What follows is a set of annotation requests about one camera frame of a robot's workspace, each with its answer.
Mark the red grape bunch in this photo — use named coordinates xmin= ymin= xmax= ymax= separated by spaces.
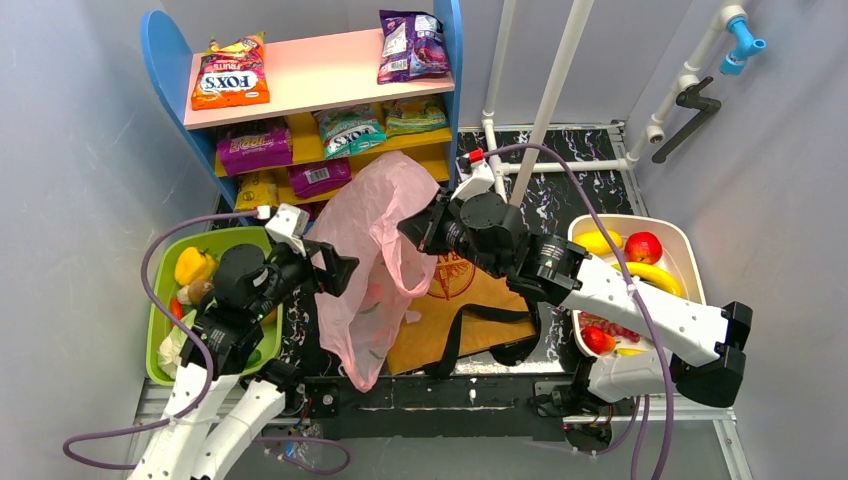
xmin=578 ymin=312 xmax=641 ymax=343

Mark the green vegetable tray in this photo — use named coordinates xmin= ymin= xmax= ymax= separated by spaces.
xmin=144 ymin=226 xmax=285 ymax=388

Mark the yellow banana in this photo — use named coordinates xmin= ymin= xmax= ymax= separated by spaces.
xmin=626 ymin=262 xmax=684 ymax=297

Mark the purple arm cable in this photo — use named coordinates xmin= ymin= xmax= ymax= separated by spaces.
xmin=483 ymin=142 xmax=677 ymax=480
xmin=62 ymin=206 xmax=352 ymax=476

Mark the brown mushroom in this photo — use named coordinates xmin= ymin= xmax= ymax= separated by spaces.
xmin=176 ymin=279 xmax=214 ymax=306

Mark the orange Fox's candy bag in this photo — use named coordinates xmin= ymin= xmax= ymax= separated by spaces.
xmin=190 ymin=31 xmax=271 ymax=111

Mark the red apple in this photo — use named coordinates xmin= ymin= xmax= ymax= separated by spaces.
xmin=624 ymin=231 xmax=663 ymax=265

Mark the purple Fox's candy bag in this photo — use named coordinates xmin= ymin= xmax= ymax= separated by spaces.
xmin=377 ymin=10 xmax=450 ymax=85

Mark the yellow lemon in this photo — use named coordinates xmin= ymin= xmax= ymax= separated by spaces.
xmin=572 ymin=230 xmax=624 ymax=256

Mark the yellow bell pepper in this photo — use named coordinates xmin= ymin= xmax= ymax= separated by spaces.
xmin=174 ymin=247 xmax=217 ymax=286

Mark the small magenta snack packet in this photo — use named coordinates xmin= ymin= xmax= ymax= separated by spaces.
xmin=287 ymin=158 xmax=353 ymax=199

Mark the blue pink yellow shelf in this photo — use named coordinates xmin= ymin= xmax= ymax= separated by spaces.
xmin=140 ymin=1 xmax=464 ymax=207

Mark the brown Trader Joe's tote bag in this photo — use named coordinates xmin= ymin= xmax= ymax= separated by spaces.
xmin=387 ymin=253 xmax=540 ymax=378

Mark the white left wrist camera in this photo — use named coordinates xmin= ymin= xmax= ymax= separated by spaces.
xmin=256 ymin=203 xmax=309 ymax=257

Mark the blue pipe fitting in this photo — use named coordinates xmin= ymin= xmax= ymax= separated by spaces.
xmin=719 ymin=16 xmax=767 ymax=76

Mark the red strawberry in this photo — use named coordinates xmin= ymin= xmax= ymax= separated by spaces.
xmin=580 ymin=326 xmax=617 ymax=355

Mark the pink plastic grocery bag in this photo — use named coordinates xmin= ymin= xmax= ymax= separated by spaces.
xmin=307 ymin=151 xmax=439 ymax=392

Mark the green yellow snack bag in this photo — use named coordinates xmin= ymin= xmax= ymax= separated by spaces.
xmin=382 ymin=95 xmax=449 ymax=138

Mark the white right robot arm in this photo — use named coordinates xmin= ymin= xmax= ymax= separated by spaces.
xmin=398 ymin=190 xmax=753 ymax=408

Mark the black wall lever handle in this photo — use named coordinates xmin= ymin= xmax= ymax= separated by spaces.
xmin=651 ymin=76 xmax=723 ymax=165

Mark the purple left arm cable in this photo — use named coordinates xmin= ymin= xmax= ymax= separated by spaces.
xmin=62 ymin=206 xmax=352 ymax=476

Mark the white PVC pipe frame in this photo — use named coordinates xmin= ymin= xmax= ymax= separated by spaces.
xmin=481 ymin=0 xmax=747 ymax=206

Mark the magenta Toor snack bag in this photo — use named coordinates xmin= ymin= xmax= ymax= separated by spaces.
xmin=216 ymin=117 xmax=293 ymax=176

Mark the orange carrot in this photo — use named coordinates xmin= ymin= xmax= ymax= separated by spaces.
xmin=169 ymin=297 xmax=184 ymax=320

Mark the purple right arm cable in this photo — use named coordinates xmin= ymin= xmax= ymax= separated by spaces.
xmin=483 ymin=142 xmax=677 ymax=480

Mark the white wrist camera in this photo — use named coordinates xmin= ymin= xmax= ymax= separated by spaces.
xmin=451 ymin=148 xmax=495 ymax=201
xmin=256 ymin=203 xmax=309 ymax=257

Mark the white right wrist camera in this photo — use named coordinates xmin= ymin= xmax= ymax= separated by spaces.
xmin=451 ymin=148 xmax=495 ymax=201

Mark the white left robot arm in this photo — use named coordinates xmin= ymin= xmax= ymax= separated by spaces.
xmin=130 ymin=241 xmax=359 ymax=479

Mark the teal Fox's candy bag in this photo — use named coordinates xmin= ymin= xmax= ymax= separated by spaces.
xmin=313 ymin=104 xmax=387 ymax=160

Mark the white fruit tray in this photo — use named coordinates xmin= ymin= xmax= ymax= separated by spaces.
xmin=566 ymin=213 xmax=708 ymax=372

